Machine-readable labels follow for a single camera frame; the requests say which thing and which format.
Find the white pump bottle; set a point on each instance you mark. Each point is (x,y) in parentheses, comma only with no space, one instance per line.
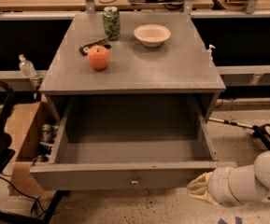
(210,50)

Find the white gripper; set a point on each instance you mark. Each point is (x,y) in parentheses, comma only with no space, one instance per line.
(219,184)

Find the white paper bowl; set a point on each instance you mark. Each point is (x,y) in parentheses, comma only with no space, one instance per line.
(152,35)

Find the red apple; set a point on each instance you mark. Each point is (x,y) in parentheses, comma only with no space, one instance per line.
(98,57)

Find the clear plastic bottle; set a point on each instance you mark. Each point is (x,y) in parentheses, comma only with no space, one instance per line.
(26,67)

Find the grey top drawer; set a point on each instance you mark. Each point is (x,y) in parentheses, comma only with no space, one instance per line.
(104,140)

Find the grey wooden cabinet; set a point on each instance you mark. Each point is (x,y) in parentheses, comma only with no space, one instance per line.
(180,65)

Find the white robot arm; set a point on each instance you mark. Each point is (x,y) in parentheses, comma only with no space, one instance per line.
(234,186)

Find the silver drawer knob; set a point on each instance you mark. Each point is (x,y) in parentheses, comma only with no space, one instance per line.
(134,182)

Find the dark snack bar wrapper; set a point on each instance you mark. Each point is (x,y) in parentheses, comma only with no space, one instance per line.
(84,49)

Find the green soda can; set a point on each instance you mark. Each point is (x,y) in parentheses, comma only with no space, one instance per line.
(111,21)

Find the cardboard box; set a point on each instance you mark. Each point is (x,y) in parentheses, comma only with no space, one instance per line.
(24,127)

